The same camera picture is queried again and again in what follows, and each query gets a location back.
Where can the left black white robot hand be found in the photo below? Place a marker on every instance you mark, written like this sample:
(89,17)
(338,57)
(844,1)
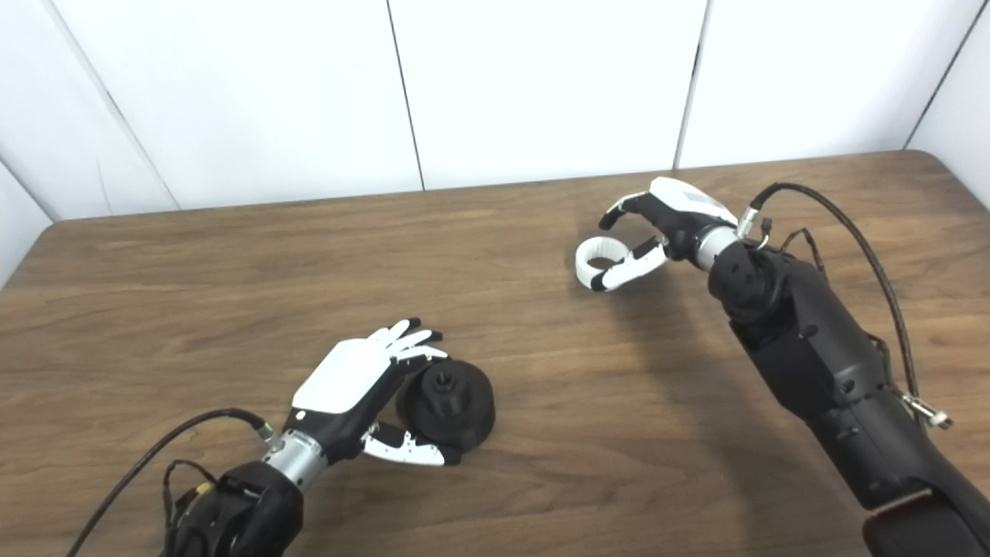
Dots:
(348,379)

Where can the round black part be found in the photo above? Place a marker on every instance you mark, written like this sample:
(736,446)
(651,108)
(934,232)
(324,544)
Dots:
(456,410)

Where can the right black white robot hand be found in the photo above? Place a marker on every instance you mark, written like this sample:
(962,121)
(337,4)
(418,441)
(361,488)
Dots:
(681,213)

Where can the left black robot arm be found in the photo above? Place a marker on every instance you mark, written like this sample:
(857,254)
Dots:
(240,510)

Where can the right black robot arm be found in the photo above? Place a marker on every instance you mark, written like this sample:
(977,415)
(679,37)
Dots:
(835,363)

